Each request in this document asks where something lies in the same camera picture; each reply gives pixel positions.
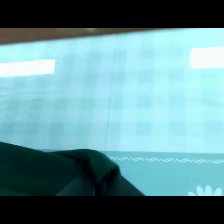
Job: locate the dark green garment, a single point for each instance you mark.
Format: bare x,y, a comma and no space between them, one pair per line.
30,170

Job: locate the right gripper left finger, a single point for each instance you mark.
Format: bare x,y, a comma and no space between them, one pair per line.
81,188

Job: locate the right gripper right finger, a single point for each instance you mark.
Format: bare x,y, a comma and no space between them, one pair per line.
118,186

